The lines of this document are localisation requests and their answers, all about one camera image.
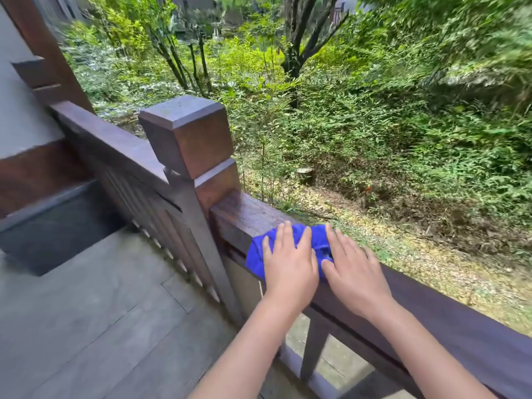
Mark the person's left hand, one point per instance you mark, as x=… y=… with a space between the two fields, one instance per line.
x=289 y=274

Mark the person's right hand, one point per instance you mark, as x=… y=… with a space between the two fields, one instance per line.
x=357 y=282

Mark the person's left little finger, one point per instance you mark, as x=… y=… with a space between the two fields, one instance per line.
x=267 y=254

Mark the person's left middle finger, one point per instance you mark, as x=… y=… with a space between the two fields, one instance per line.
x=288 y=236

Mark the person's right thumb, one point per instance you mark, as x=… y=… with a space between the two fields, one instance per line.
x=328 y=270

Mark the person's left thumb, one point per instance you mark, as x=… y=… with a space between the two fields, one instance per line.
x=315 y=263

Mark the blue cleaning cloth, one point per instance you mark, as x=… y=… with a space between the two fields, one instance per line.
x=259 y=255

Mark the person's right forearm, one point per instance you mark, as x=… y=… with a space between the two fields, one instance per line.
x=419 y=353

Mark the person's left forearm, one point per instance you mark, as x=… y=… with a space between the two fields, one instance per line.
x=253 y=353

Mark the cut tree stump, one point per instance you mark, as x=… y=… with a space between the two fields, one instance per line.
x=305 y=176

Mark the brown wooden handrail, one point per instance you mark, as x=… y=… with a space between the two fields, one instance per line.
x=457 y=328

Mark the green bamboo undergrowth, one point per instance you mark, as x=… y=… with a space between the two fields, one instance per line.
x=395 y=120

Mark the slatted wooden railing section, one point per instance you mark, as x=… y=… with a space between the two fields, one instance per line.
x=124 y=174

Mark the dark forked tree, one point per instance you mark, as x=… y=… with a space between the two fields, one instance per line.
x=297 y=41

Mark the dark stone step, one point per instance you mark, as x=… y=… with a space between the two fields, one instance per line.
x=58 y=228

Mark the thin-trunked leafy tree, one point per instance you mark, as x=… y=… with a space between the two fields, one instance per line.
x=174 y=58

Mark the brown wooden base beam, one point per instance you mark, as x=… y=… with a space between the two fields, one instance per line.
x=37 y=174

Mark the brown wooden pillar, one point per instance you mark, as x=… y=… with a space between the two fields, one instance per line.
x=45 y=45

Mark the square wooden railing post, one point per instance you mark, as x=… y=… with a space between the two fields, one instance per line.
x=187 y=141

